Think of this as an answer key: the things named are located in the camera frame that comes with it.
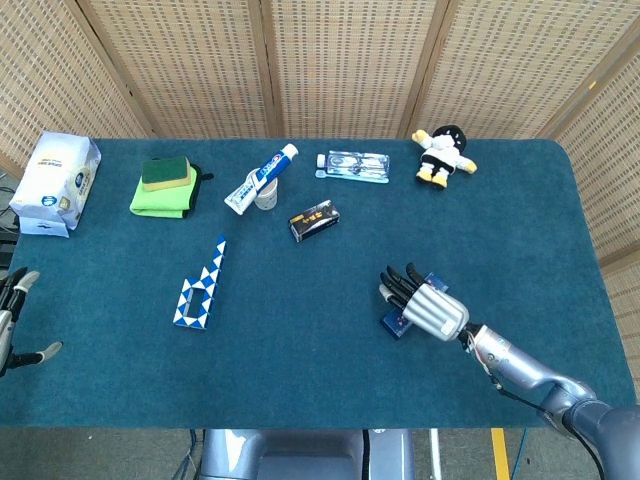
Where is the black grey left robot hand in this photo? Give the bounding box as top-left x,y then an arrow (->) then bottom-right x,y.
0,267 -> 64,379

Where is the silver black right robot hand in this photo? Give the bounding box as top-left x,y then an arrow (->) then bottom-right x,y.
378,262 -> 470,343

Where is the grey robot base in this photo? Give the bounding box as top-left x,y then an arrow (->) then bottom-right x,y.
199,428 -> 416,480

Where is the large white tissue pack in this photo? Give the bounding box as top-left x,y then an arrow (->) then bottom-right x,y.
8,130 -> 102,231

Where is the white table leg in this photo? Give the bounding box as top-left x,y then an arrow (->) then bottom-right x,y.
428,428 -> 443,480

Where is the teal table cover cloth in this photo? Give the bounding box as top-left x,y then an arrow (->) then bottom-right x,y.
0,138 -> 626,431

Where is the light blue toothbrush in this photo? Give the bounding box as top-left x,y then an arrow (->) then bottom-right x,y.
314,169 -> 390,185

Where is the black gold printed box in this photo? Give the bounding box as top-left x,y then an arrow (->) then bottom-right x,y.
288,199 -> 343,245

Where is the black white plush toy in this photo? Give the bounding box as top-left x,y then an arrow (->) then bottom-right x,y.
411,124 -> 478,190

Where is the green microfiber cloth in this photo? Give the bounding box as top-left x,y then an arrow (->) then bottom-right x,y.
129,163 -> 215,220

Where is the yellow green sponge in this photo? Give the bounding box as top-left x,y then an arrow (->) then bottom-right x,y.
141,155 -> 194,193

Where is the white paper cup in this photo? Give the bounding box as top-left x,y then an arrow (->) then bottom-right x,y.
253,179 -> 279,212

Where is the blue white snake puzzle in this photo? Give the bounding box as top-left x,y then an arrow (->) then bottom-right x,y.
172,234 -> 228,332

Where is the blue white toothpaste tube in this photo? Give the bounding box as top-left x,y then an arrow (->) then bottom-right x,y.
223,143 -> 300,216

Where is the woven wooden folding screen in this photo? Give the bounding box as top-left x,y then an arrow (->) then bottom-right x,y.
0,0 -> 640,351

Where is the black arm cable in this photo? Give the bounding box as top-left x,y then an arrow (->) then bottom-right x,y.
497,387 -> 609,480

